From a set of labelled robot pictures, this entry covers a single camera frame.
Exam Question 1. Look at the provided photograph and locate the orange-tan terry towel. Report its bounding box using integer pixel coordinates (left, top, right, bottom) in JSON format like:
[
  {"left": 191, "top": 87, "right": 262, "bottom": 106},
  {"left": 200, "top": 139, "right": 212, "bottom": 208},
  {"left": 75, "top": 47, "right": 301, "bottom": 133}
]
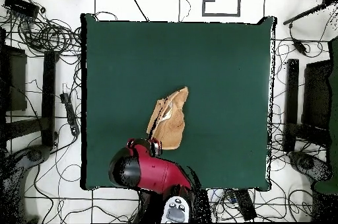
[{"left": 146, "top": 86, "right": 189, "bottom": 151}]

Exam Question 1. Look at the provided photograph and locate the dark flat panel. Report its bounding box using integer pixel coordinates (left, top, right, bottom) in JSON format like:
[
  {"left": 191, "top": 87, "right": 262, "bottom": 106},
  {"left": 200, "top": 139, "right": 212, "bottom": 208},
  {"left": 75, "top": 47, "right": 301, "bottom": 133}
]
[
  {"left": 0, "top": 44, "right": 28, "bottom": 112},
  {"left": 301, "top": 59, "right": 334, "bottom": 131}
]

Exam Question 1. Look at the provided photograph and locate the dark green table cloth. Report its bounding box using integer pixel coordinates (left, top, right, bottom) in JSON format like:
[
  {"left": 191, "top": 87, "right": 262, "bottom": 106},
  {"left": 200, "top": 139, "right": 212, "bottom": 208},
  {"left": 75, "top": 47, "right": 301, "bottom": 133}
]
[{"left": 80, "top": 13, "right": 277, "bottom": 192}]

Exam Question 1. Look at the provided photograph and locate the black power strip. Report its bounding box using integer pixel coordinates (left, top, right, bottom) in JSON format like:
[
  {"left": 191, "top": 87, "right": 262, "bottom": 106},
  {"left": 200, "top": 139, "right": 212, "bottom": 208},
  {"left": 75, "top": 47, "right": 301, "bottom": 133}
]
[{"left": 59, "top": 91, "right": 81, "bottom": 137}]

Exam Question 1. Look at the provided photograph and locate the black oblong box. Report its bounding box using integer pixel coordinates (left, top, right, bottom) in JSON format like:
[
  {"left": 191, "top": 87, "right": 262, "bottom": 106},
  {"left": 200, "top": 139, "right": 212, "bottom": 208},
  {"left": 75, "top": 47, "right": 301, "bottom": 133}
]
[{"left": 233, "top": 188, "right": 257, "bottom": 222}]

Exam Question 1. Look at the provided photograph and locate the black upright bar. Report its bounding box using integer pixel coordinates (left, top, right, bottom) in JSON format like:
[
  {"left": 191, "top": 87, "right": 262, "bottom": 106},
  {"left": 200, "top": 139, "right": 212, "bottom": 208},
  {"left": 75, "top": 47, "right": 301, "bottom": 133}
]
[
  {"left": 283, "top": 58, "right": 300, "bottom": 153},
  {"left": 41, "top": 50, "right": 58, "bottom": 147}
]

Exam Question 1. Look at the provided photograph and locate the black stand base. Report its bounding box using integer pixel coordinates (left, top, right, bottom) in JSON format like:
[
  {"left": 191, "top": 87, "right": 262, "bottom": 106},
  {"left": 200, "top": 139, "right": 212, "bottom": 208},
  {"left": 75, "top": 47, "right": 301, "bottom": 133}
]
[
  {"left": 0, "top": 144, "right": 55, "bottom": 224},
  {"left": 287, "top": 151, "right": 334, "bottom": 182}
]

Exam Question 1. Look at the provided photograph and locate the black power adapter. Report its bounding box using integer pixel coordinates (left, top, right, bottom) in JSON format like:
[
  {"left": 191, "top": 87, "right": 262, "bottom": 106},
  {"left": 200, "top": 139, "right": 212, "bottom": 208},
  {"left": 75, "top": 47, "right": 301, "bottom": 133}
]
[{"left": 292, "top": 38, "right": 308, "bottom": 56}]

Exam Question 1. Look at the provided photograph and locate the dark green fabric sheet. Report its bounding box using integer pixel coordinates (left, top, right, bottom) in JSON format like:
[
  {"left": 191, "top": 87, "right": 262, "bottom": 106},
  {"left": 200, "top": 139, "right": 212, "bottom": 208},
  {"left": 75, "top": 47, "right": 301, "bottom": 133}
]
[{"left": 313, "top": 35, "right": 338, "bottom": 196}]

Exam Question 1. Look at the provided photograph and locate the black tripod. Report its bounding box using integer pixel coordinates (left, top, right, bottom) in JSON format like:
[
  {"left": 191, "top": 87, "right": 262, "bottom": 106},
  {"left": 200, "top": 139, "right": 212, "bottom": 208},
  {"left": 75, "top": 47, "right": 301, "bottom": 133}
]
[{"left": 283, "top": 0, "right": 338, "bottom": 26}]

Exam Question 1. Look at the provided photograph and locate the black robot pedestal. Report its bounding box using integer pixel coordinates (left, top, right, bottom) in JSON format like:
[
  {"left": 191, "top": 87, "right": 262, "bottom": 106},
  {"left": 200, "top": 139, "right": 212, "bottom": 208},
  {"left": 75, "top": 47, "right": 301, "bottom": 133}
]
[{"left": 137, "top": 188, "right": 166, "bottom": 224}]

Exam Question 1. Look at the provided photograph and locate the tangled black cable bundle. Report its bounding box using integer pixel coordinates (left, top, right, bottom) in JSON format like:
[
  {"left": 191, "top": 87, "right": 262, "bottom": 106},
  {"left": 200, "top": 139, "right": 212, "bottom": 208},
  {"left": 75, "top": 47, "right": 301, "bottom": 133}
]
[{"left": 15, "top": 13, "right": 83, "bottom": 57}]

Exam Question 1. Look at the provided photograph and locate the black switch box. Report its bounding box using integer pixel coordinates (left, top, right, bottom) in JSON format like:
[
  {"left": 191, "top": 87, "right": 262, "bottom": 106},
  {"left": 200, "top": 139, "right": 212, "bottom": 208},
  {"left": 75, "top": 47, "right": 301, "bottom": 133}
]
[{"left": 3, "top": 0, "right": 40, "bottom": 19}]

